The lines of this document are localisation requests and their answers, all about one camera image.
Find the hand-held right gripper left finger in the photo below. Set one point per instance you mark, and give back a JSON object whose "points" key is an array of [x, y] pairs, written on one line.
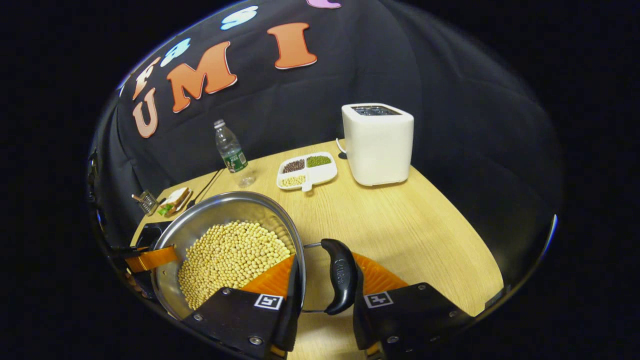
{"points": [[294, 325]]}

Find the clear plastic water bottle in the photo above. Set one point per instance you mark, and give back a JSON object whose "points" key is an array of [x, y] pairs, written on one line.
{"points": [[232, 150]]}

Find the white toaster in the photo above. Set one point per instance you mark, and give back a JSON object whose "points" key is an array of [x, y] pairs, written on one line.
{"points": [[377, 150]]}

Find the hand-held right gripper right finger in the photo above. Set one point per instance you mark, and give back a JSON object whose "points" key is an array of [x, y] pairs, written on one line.
{"points": [[361, 330]]}

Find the black backdrop cloth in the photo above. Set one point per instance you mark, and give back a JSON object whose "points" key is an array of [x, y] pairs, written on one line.
{"points": [[400, 75]]}

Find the pile of green mung beans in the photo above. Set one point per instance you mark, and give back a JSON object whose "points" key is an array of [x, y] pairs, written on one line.
{"points": [[318, 161]]}

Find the large pile of soybeans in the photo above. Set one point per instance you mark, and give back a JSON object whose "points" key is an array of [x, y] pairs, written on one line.
{"points": [[230, 255]]}

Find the white divided plate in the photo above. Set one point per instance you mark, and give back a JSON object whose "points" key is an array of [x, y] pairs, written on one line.
{"points": [[320, 175]]}

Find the pile of red beans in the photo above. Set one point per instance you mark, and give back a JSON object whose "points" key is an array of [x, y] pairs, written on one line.
{"points": [[294, 165]]}

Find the small pile of soybeans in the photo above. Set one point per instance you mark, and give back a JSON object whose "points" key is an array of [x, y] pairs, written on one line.
{"points": [[293, 180]]}

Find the black induction cooktop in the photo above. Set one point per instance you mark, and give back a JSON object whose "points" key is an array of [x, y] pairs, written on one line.
{"points": [[150, 232]]}

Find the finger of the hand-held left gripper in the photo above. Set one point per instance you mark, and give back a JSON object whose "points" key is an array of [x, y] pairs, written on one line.
{"points": [[150, 258]]}

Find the sandwich with lettuce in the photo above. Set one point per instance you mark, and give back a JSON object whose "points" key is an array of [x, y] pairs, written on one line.
{"points": [[177, 198]]}

